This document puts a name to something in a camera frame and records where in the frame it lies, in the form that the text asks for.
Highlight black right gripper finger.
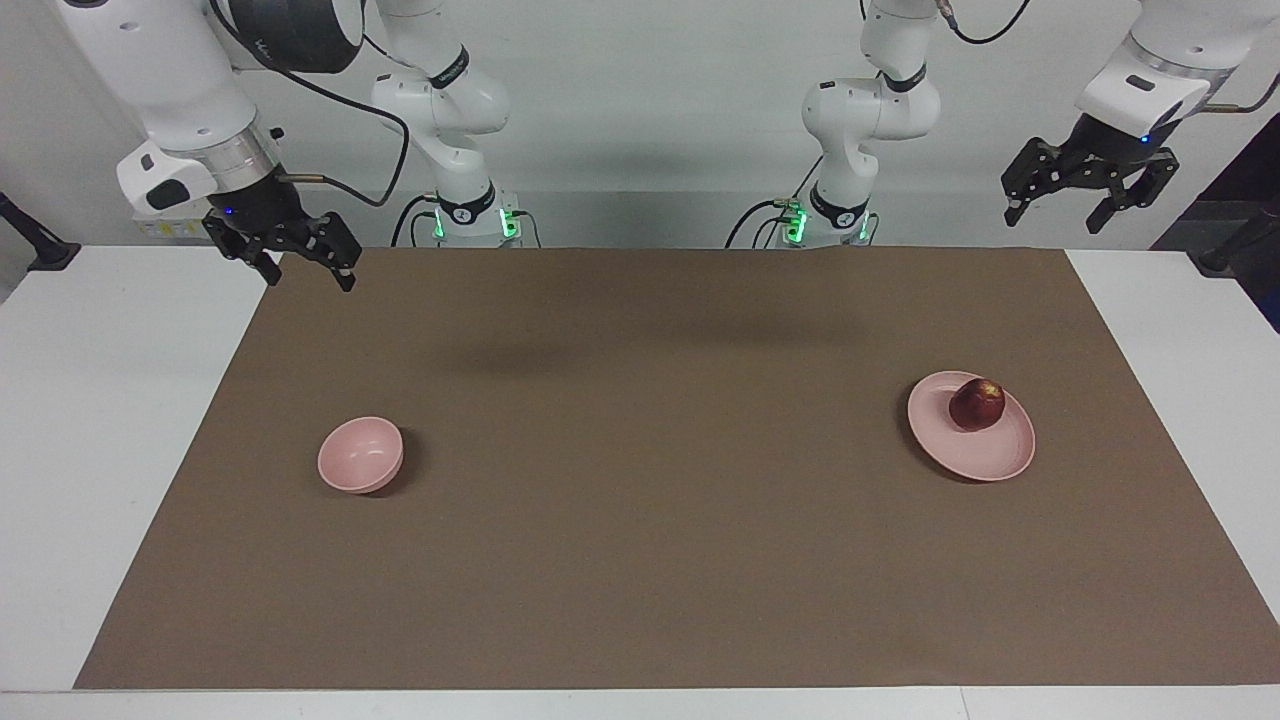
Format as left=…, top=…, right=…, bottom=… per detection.
left=202, top=215, right=284, bottom=288
left=296, top=211, right=363, bottom=294

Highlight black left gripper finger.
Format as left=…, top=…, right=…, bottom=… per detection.
left=1086, top=147, right=1181, bottom=236
left=1001, top=137, right=1079, bottom=228

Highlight dark red apple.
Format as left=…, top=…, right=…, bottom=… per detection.
left=948, top=376, right=1007, bottom=433

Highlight pink bowl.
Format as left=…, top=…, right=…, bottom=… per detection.
left=317, top=416, right=405, bottom=495

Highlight pink plate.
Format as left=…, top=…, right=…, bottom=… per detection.
left=907, top=370, right=1037, bottom=483

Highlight white label box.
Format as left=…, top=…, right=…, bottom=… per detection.
left=133, top=212, right=217, bottom=242

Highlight black stand clamp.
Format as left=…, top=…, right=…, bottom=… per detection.
left=1195, top=200, right=1280, bottom=278
left=0, top=191, right=82, bottom=272

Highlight brown table mat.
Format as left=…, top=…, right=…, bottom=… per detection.
left=74, top=246, right=1280, bottom=691

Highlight black right base cables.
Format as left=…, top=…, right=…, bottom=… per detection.
left=389, top=192, right=543, bottom=249

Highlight black base cables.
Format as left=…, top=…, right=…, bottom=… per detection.
left=389, top=192, right=543, bottom=249
left=725, top=155, right=881, bottom=250

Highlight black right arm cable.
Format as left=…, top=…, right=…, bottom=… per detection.
left=205, top=0, right=413, bottom=209

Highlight black left base cables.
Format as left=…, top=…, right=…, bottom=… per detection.
left=725, top=155, right=881, bottom=250

